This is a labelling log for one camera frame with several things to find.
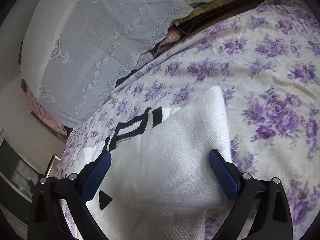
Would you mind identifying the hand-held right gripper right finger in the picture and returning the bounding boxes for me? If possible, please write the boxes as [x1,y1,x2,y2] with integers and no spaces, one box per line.
[209,149,294,240]

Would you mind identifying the purple floral bedsheet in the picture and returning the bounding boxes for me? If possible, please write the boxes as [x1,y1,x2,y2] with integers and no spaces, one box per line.
[54,0,320,240]

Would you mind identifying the gold picture frame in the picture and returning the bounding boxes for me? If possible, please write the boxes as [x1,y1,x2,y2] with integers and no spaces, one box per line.
[45,153,61,178]

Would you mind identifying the window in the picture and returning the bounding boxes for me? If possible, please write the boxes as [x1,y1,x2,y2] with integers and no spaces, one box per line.
[0,130,43,230]

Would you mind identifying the dark brown striped blanket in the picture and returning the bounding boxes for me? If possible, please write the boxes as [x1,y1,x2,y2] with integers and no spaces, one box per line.
[174,0,275,36]

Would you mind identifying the pink patterned cloth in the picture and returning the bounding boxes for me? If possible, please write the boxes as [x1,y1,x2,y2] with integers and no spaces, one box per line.
[154,27,181,53]

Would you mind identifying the pink quilt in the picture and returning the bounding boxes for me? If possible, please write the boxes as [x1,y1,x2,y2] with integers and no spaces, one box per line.
[24,87,68,136]

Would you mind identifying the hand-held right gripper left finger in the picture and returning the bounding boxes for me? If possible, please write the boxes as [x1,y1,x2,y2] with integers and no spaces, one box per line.
[27,151,112,240]

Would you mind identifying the white knit sweater black stripes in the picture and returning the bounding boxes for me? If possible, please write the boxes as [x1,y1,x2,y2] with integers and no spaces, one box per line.
[72,85,236,240]

